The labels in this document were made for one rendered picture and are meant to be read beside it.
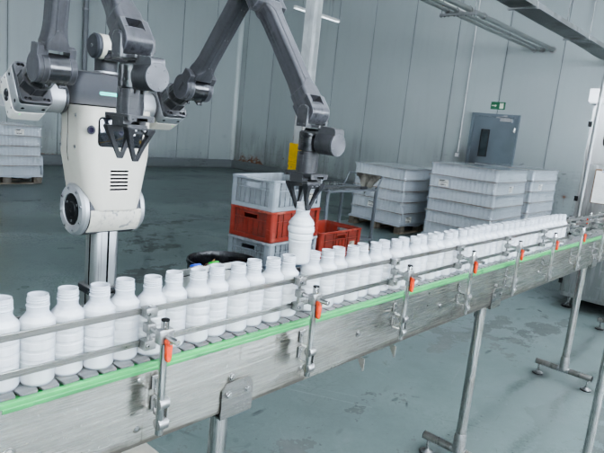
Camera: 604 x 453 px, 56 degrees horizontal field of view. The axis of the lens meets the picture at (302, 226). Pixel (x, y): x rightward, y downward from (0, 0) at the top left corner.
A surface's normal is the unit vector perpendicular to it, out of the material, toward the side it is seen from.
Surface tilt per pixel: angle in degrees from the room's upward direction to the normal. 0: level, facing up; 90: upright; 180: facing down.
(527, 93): 90
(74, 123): 90
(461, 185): 90
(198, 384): 90
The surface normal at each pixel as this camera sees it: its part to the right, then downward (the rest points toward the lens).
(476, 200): -0.64, 0.07
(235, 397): 0.74, 0.19
